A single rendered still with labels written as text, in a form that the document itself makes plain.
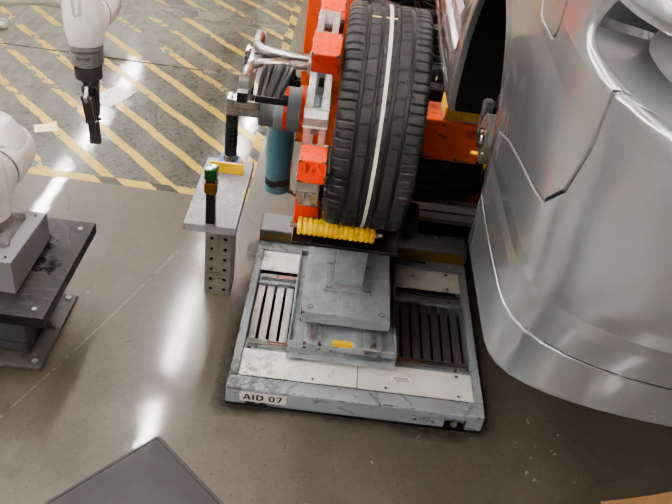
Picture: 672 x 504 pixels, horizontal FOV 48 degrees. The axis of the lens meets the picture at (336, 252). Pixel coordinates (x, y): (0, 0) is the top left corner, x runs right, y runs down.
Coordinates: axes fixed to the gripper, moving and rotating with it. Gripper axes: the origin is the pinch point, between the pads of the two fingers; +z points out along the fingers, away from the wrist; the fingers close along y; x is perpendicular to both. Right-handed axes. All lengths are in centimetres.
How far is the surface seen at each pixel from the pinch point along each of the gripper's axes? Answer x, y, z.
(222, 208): 35.3, -14.8, 32.1
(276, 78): 52, 9, -23
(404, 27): 85, 2, -37
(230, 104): 39.7, 8.3, -14.9
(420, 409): 102, 32, 74
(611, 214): 109, 98, -39
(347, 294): 79, -4, 57
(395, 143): 84, 24, -14
